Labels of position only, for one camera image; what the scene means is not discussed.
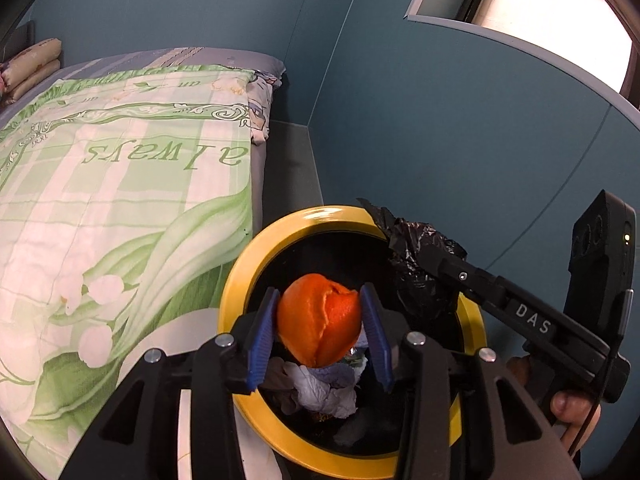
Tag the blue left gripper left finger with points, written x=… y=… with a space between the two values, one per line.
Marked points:
x=260 y=339

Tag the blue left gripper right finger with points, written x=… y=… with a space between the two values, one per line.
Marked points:
x=373 y=314

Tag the orange peel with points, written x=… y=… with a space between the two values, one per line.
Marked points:
x=318 y=320

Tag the black plastic bag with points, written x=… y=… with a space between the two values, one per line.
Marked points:
x=407 y=242

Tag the white tissue bundle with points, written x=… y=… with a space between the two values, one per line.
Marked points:
x=341 y=403

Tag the purple foam fruit net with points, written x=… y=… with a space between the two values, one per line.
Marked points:
x=315 y=384

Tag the yellow rimmed trash bin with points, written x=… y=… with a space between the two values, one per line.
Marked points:
x=257 y=269

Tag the right hand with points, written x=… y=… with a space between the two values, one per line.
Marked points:
x=579 y=417

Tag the green floral quilt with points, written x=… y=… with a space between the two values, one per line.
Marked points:
x=125 y=219

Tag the grey bed with headboard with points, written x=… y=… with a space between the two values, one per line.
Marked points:
x=210 y=60

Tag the beige folded blanket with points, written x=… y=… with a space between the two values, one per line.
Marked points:
x=28 y=68

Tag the window with grey frame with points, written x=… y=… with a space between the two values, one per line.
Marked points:
x=592 y=34

